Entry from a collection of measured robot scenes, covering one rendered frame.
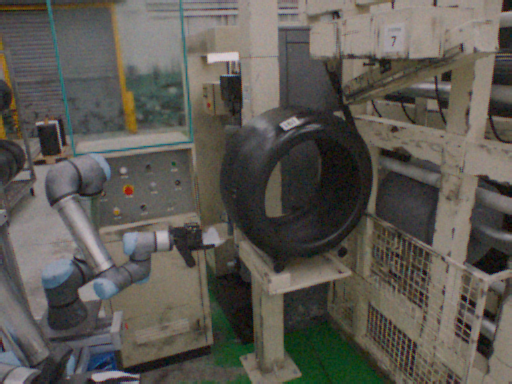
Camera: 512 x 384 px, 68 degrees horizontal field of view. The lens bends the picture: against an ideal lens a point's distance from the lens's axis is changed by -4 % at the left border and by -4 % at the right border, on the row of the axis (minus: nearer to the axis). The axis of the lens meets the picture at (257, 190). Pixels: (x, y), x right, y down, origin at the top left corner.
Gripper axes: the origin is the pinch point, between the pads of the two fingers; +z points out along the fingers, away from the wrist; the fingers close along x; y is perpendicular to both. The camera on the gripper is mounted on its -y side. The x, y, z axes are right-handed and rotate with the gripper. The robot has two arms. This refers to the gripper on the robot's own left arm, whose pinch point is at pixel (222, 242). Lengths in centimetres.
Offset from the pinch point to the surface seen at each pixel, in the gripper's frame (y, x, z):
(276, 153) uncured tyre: 36.1, -12.0, 13.3
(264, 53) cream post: 70, 27, 22
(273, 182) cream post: 14.7, 26.9, 31.3
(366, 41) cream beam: 75, -14, 41
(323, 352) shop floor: -92, 31, 76
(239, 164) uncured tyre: 30.8, -5.4, 2.9
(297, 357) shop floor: -94, 34, 60
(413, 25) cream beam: 78, -35, 42
